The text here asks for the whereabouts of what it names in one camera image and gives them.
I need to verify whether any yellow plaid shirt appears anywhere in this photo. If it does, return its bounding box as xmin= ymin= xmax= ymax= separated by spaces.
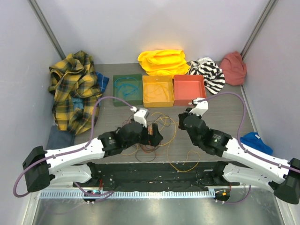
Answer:
xmin=48 ymin=51 xmax=103 ymax=135

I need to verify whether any pink red cloth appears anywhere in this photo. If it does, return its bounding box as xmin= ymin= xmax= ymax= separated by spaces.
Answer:
xmin=220 ymin=51 xmax=247 ymax=86

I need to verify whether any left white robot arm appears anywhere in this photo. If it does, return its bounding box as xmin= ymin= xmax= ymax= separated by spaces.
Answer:
xmin=22 ymin=121 xmax=163 ymax=193

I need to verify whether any blue cable in bin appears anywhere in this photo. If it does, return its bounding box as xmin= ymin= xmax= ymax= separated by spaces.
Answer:
xmin=113 ymin=77 xmax=139 ymax=99

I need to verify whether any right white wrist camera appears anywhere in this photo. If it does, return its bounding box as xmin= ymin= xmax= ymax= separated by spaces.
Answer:
xmin=189 ymin=97 xmax=209 ymax=116

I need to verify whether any grey blue folded cloth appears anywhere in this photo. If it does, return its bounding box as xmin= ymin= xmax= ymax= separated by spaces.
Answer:
xmin=46 ymin=125 xmax=75 ymax=150

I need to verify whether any black white striped cloth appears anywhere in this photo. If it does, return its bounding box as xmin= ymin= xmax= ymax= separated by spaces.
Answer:
xmin=188 ymin=57 xmax=226 ymax=95

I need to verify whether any green plastic bin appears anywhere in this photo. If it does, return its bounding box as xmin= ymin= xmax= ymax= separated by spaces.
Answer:
xmin=113 ymin=74 xmax=143 ymax=106

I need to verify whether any blue cloth right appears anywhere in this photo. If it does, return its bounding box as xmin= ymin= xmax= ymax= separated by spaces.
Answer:
xmin=240 ymin=132 xmax=273 ymax=155

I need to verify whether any red plastic bin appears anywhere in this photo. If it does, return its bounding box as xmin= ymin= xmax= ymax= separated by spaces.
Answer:
xmin=174 ymin=75 xmax=206 ymax=106

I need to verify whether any white slotted cable duct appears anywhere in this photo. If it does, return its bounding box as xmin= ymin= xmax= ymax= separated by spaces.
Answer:
xmin=39 ymin=189 xmax=215 ymax=199

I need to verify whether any black base mat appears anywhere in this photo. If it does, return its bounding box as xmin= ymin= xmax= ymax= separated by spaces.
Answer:
xmin=79 ymin=161 xmax=239 ymax=192

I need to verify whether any tangled dark cables pile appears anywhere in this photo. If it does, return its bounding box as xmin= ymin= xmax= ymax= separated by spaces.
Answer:
xmin=120 ymin=112 xmax=201 ymax=174

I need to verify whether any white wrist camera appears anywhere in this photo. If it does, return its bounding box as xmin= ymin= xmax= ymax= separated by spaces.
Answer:
xmin=130 ymin=106 xmax=149 ymax=128
xmin=189 ymin=97 xmax=209 ymax=116

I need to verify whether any blue checked cloth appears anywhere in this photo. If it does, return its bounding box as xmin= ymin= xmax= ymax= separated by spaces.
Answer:
xmin=96 ymin=72 xmax=109 ymax=93

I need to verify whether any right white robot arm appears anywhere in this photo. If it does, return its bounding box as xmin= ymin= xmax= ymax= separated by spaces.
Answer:
xmin=179 ymin=108 xmax=300 ymax=204

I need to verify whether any yellow plastic bin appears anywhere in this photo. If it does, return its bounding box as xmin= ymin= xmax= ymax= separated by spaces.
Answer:
xmin=142 ymin=75 xmax=174 ymax=108

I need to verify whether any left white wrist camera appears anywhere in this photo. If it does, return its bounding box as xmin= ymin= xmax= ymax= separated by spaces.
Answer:
xmin=130 ymin=106 xmax=149 ymax=128

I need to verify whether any yellow cloth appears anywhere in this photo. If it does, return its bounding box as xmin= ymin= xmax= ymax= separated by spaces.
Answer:
xmin=137 ymin=49 xmax=189 ymax=78

